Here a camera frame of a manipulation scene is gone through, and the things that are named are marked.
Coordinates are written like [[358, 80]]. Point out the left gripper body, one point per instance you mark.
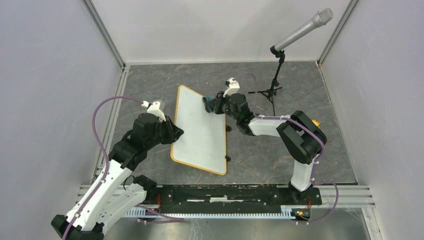
[[162, 134]]

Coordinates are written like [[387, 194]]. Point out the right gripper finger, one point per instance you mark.
[[214, 100], [211, 107]]

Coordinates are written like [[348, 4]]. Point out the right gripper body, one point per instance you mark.
[[219, 110]]

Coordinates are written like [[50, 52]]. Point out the yellow framed whiteboard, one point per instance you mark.
[[203, 144]]

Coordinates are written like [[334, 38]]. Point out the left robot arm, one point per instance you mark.
[[96, 213]]

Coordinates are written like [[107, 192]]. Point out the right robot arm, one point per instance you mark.
[[301, 136]]

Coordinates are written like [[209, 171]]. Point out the black microphone tripod stand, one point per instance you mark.
[[274, 87]]

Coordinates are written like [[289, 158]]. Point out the yellow toy block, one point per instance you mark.
[[317, 123]]

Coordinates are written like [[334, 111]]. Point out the silver microphone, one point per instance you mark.
[[321, 18]]

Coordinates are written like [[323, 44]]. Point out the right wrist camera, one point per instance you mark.
[[232, 87]]

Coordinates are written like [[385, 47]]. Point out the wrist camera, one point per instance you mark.
[[156, 108], [232, 87]]

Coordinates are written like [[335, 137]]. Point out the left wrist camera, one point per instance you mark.
[[156, 108]]

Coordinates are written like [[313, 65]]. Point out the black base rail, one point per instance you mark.
[[229, 198]]

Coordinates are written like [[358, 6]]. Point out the white cable duct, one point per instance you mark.
[[284, 213]]

